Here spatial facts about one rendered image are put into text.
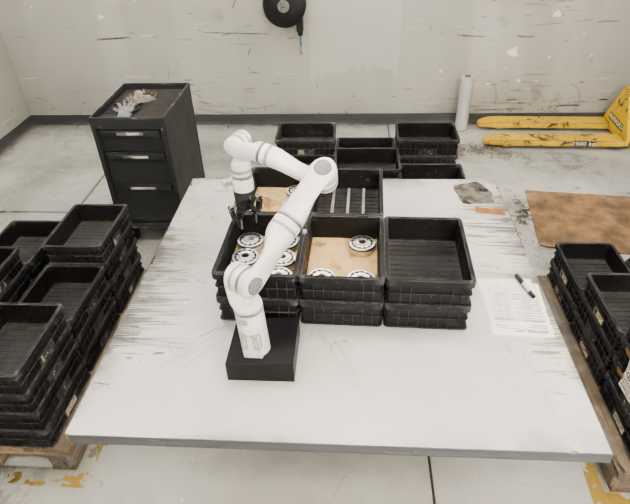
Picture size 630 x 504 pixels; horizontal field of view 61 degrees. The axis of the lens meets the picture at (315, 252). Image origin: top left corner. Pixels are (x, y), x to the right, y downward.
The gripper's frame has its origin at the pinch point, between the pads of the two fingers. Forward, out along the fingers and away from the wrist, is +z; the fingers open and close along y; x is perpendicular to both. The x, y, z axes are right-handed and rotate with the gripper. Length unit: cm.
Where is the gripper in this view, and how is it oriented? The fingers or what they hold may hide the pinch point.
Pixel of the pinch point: (247, 221)
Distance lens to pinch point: 197.7
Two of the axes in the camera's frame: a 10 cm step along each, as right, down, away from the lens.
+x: -6.4, -4.4, 6.3
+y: 7.7, -4.0, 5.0
